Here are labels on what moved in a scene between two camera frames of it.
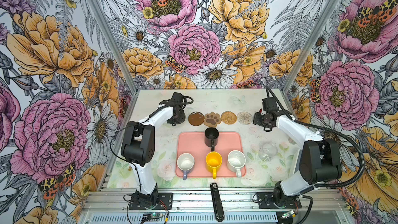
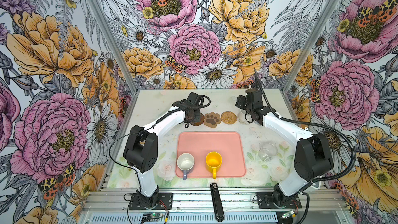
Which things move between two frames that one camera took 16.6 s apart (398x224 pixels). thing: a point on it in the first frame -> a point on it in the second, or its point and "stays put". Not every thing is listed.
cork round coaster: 228,117 stays put
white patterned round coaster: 244,117 stays put
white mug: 236,161 -> 241,116
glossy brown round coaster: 196,118 stays put
